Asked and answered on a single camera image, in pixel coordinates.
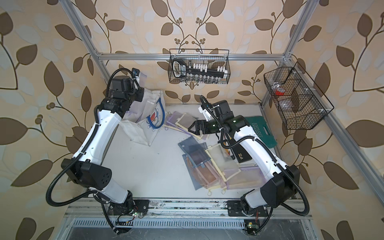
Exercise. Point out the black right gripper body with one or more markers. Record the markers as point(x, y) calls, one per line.
point(215, 126)

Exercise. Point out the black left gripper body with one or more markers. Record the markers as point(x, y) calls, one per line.
point(134, 95)

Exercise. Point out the white canvas tote bag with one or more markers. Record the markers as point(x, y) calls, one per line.
point(144, 119)

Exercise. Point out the purple mesh pencil pouch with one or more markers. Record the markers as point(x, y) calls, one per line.
point(136, 109)

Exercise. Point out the pink mesh pencil pouch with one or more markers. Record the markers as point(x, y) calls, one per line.
point(209, 177)

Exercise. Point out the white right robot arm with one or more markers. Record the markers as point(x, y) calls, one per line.
point(282, 181)

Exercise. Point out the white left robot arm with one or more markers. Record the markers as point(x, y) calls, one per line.
point(85, 167)

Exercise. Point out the yellow trimmed pouch rear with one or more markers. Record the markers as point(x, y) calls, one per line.
point(185, 121)

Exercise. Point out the purple pouch rear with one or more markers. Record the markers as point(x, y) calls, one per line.
point(171, 120)

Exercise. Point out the yellow trimmed mesh pouch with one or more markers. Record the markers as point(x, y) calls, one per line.
point(222, 162)

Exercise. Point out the grey blue mesh pouch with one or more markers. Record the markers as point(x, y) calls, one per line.
point(193, 173)

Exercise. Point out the purple pouch front right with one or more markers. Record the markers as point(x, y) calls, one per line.
point(244, 178)

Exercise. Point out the green plastic tool case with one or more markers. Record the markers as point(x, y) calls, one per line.
point(259, 124)

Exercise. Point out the black yellow battery pack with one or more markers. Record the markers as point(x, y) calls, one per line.
point(239, 154)

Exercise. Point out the black socket tool set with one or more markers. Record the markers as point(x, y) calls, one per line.
point(181, 69)

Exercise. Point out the red item in basket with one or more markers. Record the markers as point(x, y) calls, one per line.
point(279, 91)

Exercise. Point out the back wall wire basket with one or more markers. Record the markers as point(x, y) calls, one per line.
point(213, 57)

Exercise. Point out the wall wire basket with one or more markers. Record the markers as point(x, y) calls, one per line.
point(305, 103)
point(213, 57)

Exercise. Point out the right wall wire basket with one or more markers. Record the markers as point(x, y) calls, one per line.
point(305, 103)

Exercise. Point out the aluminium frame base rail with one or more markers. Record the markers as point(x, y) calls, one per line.
point(178, 214)

